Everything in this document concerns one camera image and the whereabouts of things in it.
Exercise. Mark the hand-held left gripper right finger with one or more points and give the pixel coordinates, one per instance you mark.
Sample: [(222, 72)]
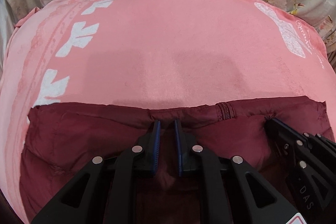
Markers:
[(179, 148)]

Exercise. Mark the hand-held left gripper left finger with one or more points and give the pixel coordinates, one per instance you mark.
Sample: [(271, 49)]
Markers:
[(157, 146)]

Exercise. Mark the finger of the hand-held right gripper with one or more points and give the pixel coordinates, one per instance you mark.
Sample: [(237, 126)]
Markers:
[(315, 138), (284, 138)]

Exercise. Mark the maroon puffer jacket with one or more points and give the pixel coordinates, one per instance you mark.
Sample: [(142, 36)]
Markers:
[(78, 134)]

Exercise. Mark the pink printed blanket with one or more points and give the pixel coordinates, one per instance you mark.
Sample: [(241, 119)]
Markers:
[(168, 43)]

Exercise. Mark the grey satin curtain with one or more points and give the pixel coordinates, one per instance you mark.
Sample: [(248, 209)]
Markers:
[(6, 19)]

